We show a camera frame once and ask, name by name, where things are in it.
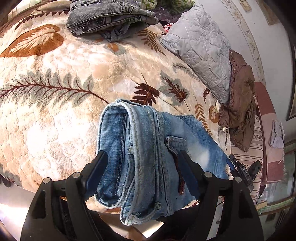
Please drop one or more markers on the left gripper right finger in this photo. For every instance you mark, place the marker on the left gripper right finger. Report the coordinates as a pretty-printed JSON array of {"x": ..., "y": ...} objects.
[{"x": 239, "y": 218}]

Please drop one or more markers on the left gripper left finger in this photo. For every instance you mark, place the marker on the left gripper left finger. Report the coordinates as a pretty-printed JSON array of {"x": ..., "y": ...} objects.
[{"x": 58, "y": 210}]

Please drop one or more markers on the light blue denim jeans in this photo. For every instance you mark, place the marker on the light blue denim jeans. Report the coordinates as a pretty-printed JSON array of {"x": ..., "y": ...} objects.
[{"x": 143, "y": 176}]

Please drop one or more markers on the striped floral bedsheet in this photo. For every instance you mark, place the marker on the striped floral bedsheet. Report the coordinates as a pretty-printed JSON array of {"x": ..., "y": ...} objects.
[{"x": 254, "y": 153}]

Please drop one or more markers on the pale cloth on headboard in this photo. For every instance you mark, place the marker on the pale cloth on headboard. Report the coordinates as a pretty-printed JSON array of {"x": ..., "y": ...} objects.
[{"x": 277, "y": 137}]

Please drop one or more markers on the brown satin embroidered garment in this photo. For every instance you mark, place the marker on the brown satin embroidered garment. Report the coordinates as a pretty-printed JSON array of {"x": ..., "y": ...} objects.
[{"x": 239, "y": 113}]

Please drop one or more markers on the cream leaf-pattern fleece blanket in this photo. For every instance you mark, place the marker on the cream leaf-pattern fleece blanket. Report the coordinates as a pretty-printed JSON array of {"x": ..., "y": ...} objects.
[{"x": 54, "y": 87}]

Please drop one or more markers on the grey quilted pillow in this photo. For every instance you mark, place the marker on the grey quilted pillow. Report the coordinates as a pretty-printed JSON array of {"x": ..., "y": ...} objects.
[{"x": 198, "y": 41}]

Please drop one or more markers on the dark purple cloth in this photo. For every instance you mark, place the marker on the dark purple cloth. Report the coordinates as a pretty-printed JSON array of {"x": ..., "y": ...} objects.
[{"x": 164, "y": 16}]

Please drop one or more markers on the green white patterned cloth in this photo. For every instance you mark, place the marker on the green white patterned cloth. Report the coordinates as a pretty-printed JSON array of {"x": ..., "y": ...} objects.
[{"x": 173, "y": 6}]

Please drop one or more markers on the grey folded denim jeans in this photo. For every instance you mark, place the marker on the grey folded denim jeans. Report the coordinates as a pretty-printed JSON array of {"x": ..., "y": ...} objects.
[{"x": 114, "y": 20}]

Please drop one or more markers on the dark red bed frame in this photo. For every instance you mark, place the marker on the dark red bed frame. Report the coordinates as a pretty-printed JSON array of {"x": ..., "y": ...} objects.
[{"x": 273, "y": 158}]

